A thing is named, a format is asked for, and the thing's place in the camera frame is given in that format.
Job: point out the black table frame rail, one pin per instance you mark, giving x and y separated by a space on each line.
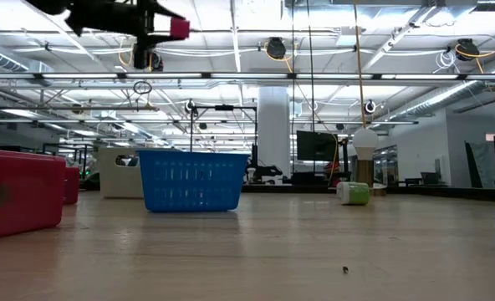
289 189

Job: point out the black background rig frame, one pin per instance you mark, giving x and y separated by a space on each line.
191 125

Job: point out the wooden bulb stand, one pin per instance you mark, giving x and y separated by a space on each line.
364 173

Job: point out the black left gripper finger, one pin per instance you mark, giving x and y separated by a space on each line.
159 11
157 38

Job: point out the white light bulb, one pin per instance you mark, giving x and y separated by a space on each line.
365 144

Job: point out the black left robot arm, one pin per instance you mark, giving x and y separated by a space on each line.
49 5

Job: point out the large red plastic box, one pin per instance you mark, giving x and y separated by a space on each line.
19 192

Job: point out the small red box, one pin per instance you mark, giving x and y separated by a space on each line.
72 186

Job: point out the blue slotted plastic basket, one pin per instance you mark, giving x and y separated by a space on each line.
191 184

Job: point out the small black crumb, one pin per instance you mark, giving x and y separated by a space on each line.
345 269

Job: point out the pink cube wall charger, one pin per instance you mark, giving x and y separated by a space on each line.
180 28

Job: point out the silver ventilation duct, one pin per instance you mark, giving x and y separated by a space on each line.
440 98

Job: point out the white round column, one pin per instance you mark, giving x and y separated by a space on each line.
274 129

